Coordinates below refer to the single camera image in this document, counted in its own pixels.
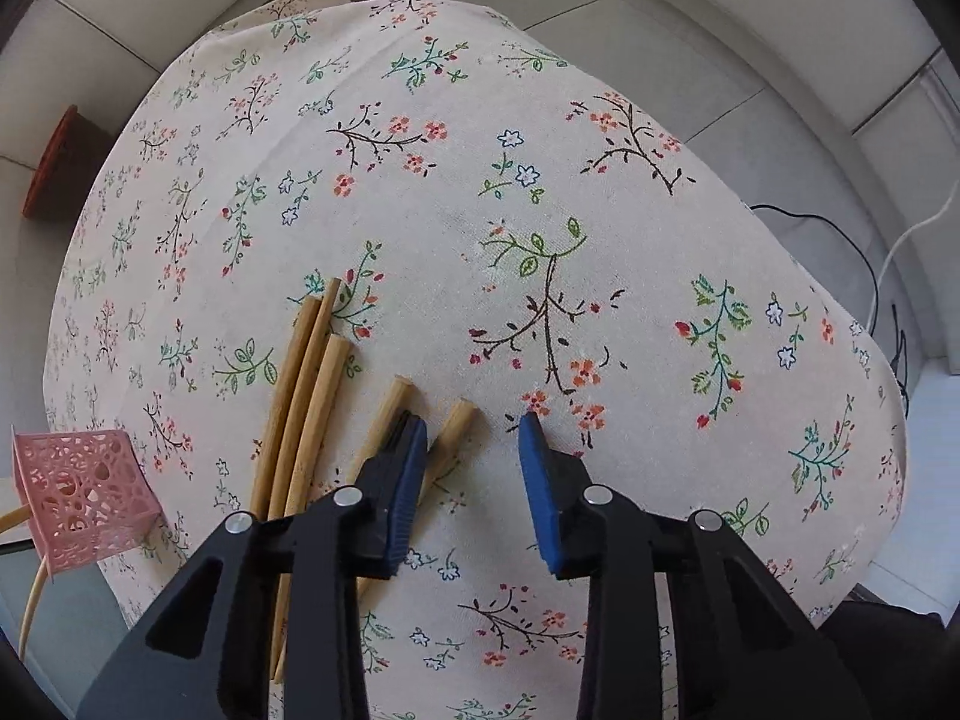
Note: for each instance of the floral tablecloth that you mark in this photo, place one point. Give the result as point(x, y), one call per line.
point(600, 277)

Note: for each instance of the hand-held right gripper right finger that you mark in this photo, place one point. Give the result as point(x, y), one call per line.
point(536, 480)

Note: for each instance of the red-brown stool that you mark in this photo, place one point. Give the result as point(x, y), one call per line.
point(64, 165)

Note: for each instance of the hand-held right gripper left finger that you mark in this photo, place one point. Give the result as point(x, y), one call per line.
point(409, 480)

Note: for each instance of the pink perforated utensil holder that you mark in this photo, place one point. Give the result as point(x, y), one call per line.
point(82, 495)

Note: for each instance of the wooden chopstick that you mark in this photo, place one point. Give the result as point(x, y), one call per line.
point(281, 405)
point(319, 412)
point(31, 607)
point(11, 520)
point(450, 442)
point(382, 420)
point(311, 349)

